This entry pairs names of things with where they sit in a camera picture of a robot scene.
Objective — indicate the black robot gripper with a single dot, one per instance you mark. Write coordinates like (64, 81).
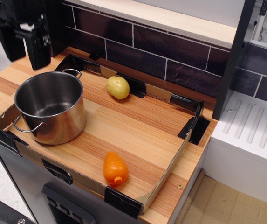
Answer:
(13, 13)

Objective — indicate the stainless steel pot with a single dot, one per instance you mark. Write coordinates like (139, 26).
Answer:
(52, 106)

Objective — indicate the cardboard fence with black tape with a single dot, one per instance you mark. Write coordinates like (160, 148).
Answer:
(159, 135)

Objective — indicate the yellow plastic potato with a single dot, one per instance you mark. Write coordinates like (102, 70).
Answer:
(118, 87)

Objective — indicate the orange plastic carrot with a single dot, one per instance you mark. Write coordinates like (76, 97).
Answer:
(115, 170)

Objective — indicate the light wooden shelf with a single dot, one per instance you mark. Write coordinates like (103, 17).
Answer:
(189, 26)

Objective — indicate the grey oven control panel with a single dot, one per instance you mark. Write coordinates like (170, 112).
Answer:
(65, 211)

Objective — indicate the white toy sink drainboard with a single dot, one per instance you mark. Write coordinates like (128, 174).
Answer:
(237, 151)

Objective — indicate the dark grey right upright post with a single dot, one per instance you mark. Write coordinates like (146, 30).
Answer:
(243, 36)

